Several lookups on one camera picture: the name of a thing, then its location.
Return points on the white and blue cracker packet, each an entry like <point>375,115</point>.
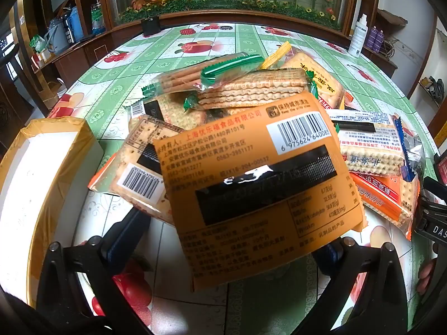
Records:
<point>366,160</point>

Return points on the green fruit-print tablecloth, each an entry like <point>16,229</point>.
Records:
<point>146,62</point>

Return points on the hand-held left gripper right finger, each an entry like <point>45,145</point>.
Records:
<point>331,261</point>

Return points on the red and white box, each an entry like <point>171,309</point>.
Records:
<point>42,56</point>

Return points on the purple bottle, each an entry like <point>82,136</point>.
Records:
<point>371,38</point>
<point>379,40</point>

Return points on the yellow label cracker packet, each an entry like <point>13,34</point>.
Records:
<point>314,66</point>

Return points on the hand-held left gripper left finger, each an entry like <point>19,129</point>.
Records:
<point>122,240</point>

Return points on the grey-blue kettle jug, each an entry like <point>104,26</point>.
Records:
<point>57,38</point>

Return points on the orange cracker packet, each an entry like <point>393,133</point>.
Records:
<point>384,195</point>
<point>244,199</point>

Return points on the dark wooden sideboard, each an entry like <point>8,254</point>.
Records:
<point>80,56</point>

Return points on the person's right hand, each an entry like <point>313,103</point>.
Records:
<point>427,279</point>

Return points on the green-edged square cracker packet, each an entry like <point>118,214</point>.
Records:
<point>251,87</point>

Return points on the black thermos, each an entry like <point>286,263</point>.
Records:
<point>67,28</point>

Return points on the blue-green plastic bag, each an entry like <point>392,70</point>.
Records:
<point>97,19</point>

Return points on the small black box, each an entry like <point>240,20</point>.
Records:
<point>151,27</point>

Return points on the green bag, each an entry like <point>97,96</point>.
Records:
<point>37,42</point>

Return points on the orange-edged clear cracker packet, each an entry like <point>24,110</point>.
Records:
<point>139,188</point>

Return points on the green biscuit stick packet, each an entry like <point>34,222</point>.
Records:
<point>181,78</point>

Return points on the blue thermos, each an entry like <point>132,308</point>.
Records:
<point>76,24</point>

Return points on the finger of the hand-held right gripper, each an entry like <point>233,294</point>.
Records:
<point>434,221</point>

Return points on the white spray bottle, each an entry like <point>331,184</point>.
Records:
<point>357,40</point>

